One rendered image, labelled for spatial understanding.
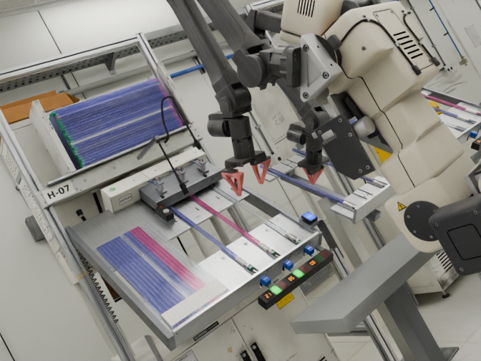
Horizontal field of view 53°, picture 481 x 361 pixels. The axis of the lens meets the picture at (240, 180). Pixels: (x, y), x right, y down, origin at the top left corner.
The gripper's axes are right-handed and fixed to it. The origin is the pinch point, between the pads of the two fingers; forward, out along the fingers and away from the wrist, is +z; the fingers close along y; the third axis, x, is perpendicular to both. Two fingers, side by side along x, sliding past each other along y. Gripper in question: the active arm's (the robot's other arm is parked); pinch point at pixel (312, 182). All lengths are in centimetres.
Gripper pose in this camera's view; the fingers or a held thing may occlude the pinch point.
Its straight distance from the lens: 176.3
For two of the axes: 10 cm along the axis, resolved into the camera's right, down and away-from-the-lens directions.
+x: 6.7, 3.9, -6.3
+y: -7.4, 4.0, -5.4
